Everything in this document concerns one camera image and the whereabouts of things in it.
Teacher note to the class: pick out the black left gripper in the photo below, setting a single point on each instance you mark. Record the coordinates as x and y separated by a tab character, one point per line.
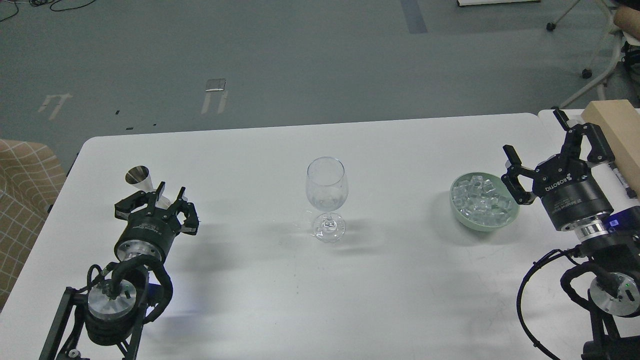
151	230

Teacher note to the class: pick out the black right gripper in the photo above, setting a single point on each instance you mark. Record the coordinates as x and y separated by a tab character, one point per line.
564	183

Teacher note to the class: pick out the steel jigger measuring cup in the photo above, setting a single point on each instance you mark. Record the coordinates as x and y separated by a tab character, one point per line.
139	177

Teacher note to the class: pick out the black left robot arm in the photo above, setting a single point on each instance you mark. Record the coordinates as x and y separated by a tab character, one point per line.
122	297

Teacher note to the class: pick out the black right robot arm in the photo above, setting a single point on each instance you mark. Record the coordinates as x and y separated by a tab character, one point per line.
607	283

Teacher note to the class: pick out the green bowl of ice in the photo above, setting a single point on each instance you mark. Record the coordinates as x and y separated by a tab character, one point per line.
481	202

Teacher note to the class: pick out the clear wine glass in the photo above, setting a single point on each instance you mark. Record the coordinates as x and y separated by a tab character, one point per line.
327	189

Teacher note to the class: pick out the light wooden block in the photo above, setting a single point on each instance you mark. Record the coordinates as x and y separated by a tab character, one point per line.
620	123

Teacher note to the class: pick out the black marker pen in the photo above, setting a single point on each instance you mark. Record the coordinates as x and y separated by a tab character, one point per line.
630	192

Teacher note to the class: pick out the white office chair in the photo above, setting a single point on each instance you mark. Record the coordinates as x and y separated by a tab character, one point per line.
611	37

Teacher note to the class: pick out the seated person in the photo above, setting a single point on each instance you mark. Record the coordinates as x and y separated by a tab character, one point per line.
627	19

